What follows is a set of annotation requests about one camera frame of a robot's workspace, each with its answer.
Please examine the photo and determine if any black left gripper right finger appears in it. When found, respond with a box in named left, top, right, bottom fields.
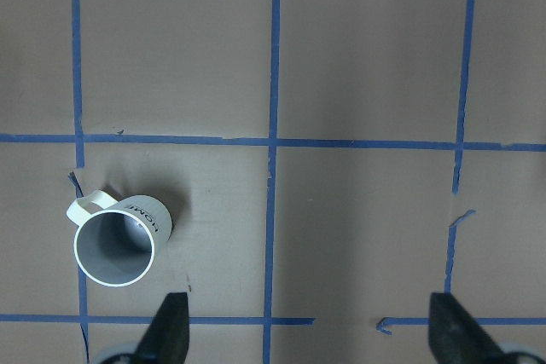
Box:
left=427, top=292, right=505, bottom=363

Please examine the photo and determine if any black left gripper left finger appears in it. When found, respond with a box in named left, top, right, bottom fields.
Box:
left=133, top=292, right=189, bottom=363

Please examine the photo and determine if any white HOME mug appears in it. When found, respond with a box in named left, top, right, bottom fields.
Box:
left=66, top=190, right=173, bottom=287

